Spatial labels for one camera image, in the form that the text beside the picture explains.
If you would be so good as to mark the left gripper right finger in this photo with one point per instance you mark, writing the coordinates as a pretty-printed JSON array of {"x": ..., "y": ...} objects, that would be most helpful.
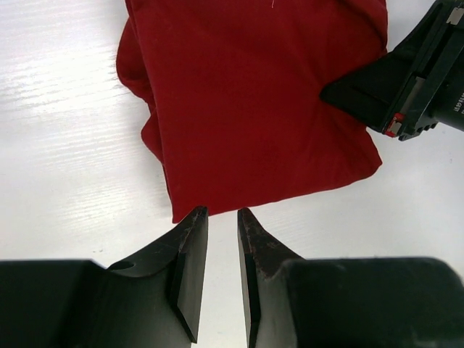
[{"x": 290, "y": 301}]

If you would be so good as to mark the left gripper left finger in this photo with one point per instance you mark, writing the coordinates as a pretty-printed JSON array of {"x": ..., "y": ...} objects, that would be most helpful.
[{"x": 151, "y": 298}]

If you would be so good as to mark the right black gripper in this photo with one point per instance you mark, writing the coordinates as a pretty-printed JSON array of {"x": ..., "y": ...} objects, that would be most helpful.
[{"x": 416, "y": 86}]

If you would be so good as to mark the dark red t shirt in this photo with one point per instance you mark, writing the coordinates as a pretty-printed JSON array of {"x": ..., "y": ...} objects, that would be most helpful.
[{"x": 233, "y": 90}]

